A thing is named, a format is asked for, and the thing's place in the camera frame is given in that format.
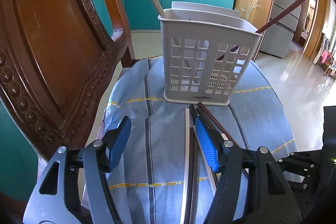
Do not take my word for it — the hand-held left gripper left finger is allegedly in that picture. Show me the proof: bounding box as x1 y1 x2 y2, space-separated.
22 116 132 224

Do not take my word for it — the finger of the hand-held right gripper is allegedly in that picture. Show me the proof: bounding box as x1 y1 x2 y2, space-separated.
278 149 324 193

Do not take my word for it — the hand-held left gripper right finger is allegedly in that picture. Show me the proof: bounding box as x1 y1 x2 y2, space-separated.
189 105 301 224

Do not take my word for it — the dark brown chopstick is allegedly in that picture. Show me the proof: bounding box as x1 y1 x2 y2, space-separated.
215 0 307 60
197 102 250 180
188 130 197 224

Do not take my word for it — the white plastic utensil basket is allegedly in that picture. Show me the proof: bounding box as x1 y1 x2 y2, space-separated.
157 1 263 106

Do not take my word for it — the blue striped cloth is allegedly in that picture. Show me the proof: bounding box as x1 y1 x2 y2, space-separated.
81 55 297 224

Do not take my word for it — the pink item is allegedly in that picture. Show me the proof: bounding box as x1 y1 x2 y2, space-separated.
321 51 332 65

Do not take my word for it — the carved wooden chair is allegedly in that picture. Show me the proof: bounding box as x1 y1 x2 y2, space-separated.
0 0 135 216

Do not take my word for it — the silver refrigerator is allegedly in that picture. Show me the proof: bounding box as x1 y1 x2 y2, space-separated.
259 0 310 59

